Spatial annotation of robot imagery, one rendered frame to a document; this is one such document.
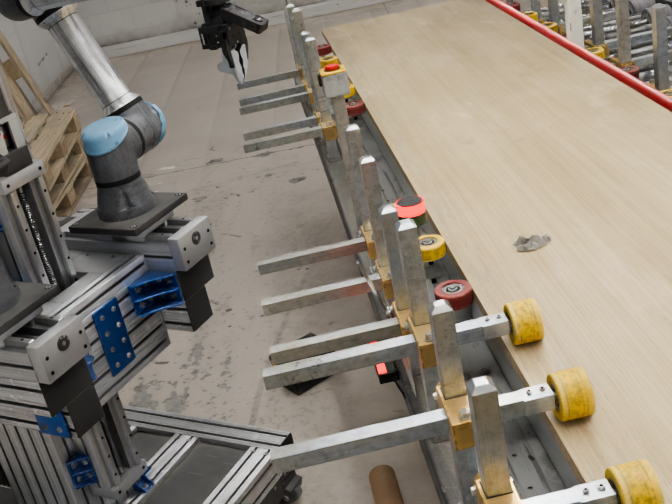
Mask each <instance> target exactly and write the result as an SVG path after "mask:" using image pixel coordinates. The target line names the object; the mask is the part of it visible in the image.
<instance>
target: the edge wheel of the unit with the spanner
mask: <svg viewBox="0 0 672 504"><path fill-rule="evenodd" d="M434 293H435V299H436V301H438V300H442V299H445V300H448V301H449V303H450V305H451V307H452V309H453V311H458V310H462V309H465V308H467V307H468V306H470V305H471V304H472V302H473V299H474V298H473V291H472V286H471V284H470V283H469V282H467V281H465V280H459V279H455V280H448V281H445V282H442V283H441V284H439V285H438V286H437V287H436V288H435V290H434Z"/></svg>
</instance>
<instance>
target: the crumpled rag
mask: <svg viewBox="0 0 672 504"><path fill-rule="evenodd" d="M551 241H552V240H551V237H550V236H549V235H547V234H545V235H543V236H540V235H531V237H530V238H529V237H525V236H521V235H520V236H519V237H518V239H517V240H515V241H514V243H513V244H511V245H512V246H514V247H516V246H517V247H518V248H517V251H529V250H531V249H537V250H538V249H539V247H541V246H544V245H546V244H547V243H548V242H551Z"/></svg>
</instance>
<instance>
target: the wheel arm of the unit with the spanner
mask: <svg viewBox="0 0 672 504"><path fill-rule="evenodd" d="M454 317H455V323H458V322H460V323H461V322H464V321H467V320H471V312H470V307H469V306H468V307H467V308H465V309H462V310H458V311H454ZM397 336H401V331H400V325H399V322H398V319H397V317H395V318H391V319H387V320H383V321H378V322H374V323H370V324H365V325H361V326H357V327H352V328H348V329H344V330H339V331H335V332H331V333H327V334H322V335H318V336H314V337H309V338H305V339H301V340H296V341H292V342H288V343H283V344H279V345H275V346H270V347H269V349H270V355H271V359H272V363H273V365H276V364H281V363H285V362H289V361H294V360H298V359H302V358H306V357H311V356H315V355H319V354H324V353H328V352H332V351H337V350H341V349H345V348H349V347H354V346H358V345H362V344H367V343H371V342H375V341H379V340H384V339H388V338H392V337H397Z"/></svg>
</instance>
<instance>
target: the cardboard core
mask: <svg viewBox="0 0 672 504"><path fill-rule="evenodd" d="M369 481H370V485H371V489H372V493H373V497H374V501H375V504H404V502H403V499H402V496H401V492H400V489H399V485H398V482H397V479H396V475H395V472H394V470H393V468H392V467H390V466H388V465H378V466H376V467H374V468H373V469H372V470H371V471H370V473H369Z"/></svg>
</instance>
